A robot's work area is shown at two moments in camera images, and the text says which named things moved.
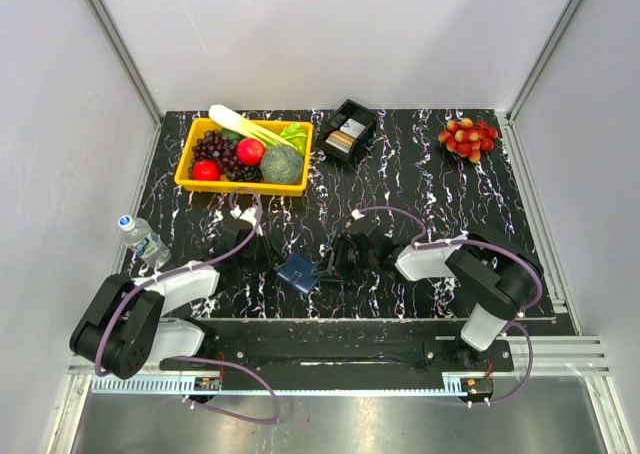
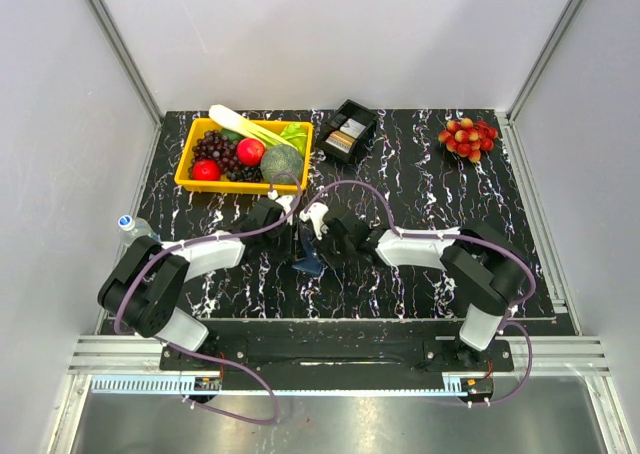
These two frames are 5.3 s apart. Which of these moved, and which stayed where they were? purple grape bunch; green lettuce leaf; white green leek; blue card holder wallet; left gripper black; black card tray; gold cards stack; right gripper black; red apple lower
Moved: left gripper black; blue card holder wallet; right gripper black
Stayed: purple grape bunch; green lettuce leaf; black card tray; red apple lower; white green leek; gold cards stack
